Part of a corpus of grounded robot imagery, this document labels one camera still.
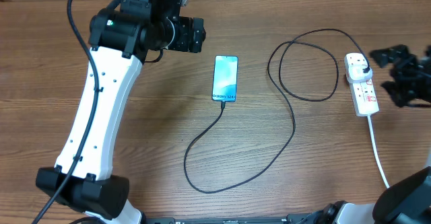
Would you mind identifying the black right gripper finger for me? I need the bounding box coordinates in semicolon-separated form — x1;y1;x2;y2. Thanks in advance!
370;44;409;68
381;81;404;106

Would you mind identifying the blue Galaxy smartphone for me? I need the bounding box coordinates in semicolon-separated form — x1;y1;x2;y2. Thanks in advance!
211;55;238;102

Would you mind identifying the black charger cable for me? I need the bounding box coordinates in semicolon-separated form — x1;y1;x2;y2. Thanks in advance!
183;28;371;194

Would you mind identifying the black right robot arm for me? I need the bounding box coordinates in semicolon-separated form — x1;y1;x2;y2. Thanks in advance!
302;44;430;224

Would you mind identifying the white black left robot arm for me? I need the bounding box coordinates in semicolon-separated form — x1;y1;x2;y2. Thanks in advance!
36;0;206;223

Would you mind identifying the white charger adapter plug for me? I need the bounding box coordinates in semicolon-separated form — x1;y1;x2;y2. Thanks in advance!
346;65;373;83

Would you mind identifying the white power strip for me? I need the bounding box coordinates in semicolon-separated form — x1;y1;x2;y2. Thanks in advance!
344;52;379;117

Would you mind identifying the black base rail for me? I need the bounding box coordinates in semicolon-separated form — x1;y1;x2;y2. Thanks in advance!
145;211;322;224

